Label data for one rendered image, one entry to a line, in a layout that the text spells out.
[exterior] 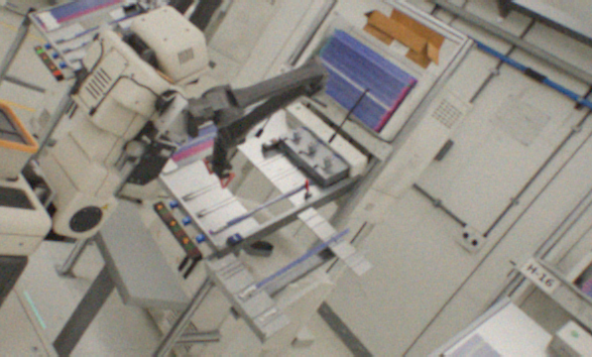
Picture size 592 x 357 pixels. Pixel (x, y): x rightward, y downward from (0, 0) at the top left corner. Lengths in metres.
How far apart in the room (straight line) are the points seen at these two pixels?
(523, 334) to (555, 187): 1.70
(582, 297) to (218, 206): 1.33
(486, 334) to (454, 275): 1.73
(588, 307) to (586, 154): 1.73
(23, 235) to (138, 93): 0.46
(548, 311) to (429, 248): 1.67
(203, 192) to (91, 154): 0.74
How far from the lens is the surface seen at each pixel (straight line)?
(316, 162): 2.41
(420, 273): 3.84
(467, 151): 3.85
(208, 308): 2.60
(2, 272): 1.62
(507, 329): 2.09
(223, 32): 3.51
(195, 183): 2.42
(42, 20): 3.71
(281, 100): 1.93
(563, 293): 2.09
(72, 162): 1.81
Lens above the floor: 1.55
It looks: 13 degrees down
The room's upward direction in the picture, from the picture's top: 35 degrees clockwise
